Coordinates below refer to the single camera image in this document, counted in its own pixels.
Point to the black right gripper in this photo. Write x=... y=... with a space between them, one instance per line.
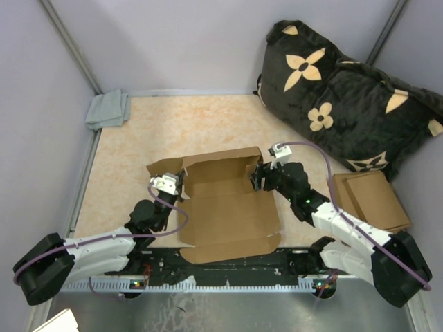
x=263 y=171

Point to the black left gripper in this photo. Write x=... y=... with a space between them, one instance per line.
x=181 y=176

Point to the brown cardboard box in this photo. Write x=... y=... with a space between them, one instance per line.
x=226 y=218

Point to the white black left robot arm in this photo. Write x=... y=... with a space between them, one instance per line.
x=55 y=262

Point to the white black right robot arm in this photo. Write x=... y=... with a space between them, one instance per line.
x=391 y=262

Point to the grey folded cloth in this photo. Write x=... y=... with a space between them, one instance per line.
x=108 y=110

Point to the stack of flat cardboard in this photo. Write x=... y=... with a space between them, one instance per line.
x=369 y=197

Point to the black flower pattern cushion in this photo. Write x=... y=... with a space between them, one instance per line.
x=362 y=117

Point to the white board corner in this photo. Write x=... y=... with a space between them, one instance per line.
x=64 y=321

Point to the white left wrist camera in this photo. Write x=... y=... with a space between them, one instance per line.
x=167 y=183

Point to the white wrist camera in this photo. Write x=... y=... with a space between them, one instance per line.
x=281 y=154
x=167 y=183

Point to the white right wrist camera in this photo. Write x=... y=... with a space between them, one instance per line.
x=281 y=154

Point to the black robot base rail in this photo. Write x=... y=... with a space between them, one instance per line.
x=286 y=267

